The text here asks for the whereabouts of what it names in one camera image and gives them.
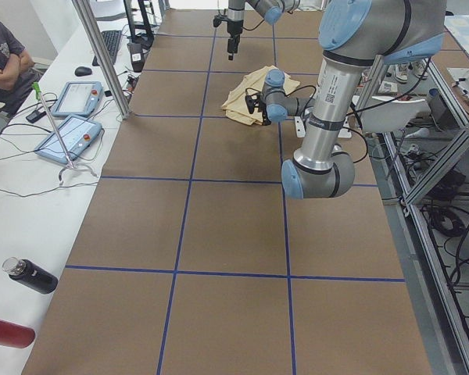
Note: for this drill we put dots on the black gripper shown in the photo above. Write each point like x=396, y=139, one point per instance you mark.
x=264, y=112
x=233, y=28

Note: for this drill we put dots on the beige long-sleeve printed shirt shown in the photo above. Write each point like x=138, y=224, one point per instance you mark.
x=263, y=97

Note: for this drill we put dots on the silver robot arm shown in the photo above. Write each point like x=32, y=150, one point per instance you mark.
x=352, y=34
x=270, y=12

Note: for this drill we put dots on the black box with label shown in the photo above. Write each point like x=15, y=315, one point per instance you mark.
x=136, y=56

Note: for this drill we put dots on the black keyboard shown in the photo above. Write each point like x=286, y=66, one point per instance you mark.
x=112, y=40

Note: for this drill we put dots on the black computer mouse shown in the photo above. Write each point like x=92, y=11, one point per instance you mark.
x=82, y=71

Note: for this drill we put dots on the far blue teach pendant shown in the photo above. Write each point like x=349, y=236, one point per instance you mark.
x=79, y=98

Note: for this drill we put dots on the blue teach pendant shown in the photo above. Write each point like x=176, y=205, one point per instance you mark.
x=77, y=134
x=79, y=98

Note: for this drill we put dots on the near blue teach pendant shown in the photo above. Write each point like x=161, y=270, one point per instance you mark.
x=77, y=134

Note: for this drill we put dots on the metal stand with green tip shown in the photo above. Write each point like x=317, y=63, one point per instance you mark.
x=70, y=164

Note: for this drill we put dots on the seated person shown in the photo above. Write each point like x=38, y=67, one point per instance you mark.
x=17, y=72

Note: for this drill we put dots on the black bottle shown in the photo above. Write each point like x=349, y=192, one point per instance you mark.
x=30, y=275

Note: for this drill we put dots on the red bottle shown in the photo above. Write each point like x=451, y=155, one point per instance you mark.
x=15, y=336

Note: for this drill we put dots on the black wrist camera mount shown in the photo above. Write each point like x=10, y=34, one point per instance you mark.
x=219, y=18
x=252, y=99

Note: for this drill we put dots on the aluminium frame post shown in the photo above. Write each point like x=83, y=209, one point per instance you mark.
x=90, y=25

